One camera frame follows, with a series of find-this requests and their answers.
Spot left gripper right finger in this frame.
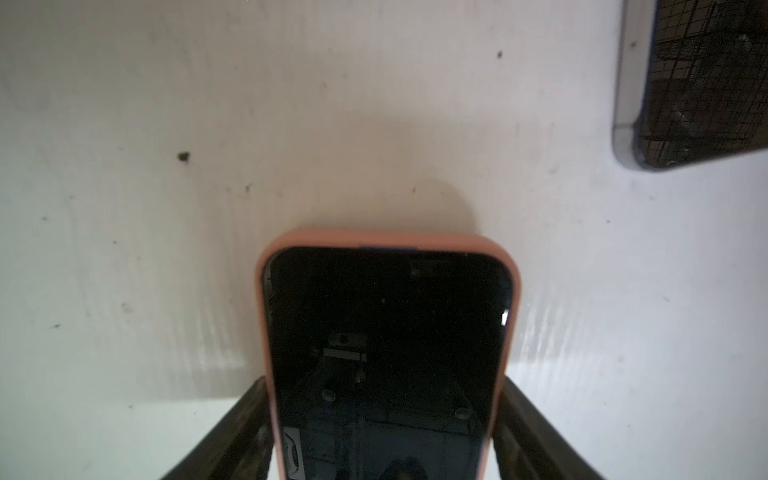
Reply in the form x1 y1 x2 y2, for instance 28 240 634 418
493 378 603 480

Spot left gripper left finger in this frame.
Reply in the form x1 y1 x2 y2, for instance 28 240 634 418
164 377 273 480

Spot phone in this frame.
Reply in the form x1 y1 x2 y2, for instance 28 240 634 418
255 229 522 479
612 0 767 171

